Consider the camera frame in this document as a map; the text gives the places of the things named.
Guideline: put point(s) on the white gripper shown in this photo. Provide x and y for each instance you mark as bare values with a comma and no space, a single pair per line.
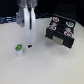
30,26

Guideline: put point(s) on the green white kcup pod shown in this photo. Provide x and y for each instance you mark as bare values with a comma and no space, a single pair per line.
19,50

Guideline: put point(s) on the black kcup holder drawer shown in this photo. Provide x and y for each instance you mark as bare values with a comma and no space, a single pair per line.
58,35

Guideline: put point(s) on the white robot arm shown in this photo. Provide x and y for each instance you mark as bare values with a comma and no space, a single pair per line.
30,5

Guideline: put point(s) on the red white kcup pod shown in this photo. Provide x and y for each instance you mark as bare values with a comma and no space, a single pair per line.
55,19

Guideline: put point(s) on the red kcup pod left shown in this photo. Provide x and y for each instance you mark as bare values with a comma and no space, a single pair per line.
52,27

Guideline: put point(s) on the blue white kcup pod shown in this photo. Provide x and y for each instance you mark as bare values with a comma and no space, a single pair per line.
70,24

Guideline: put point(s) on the red kcup pod front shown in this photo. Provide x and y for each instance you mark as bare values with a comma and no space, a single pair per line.
68,33

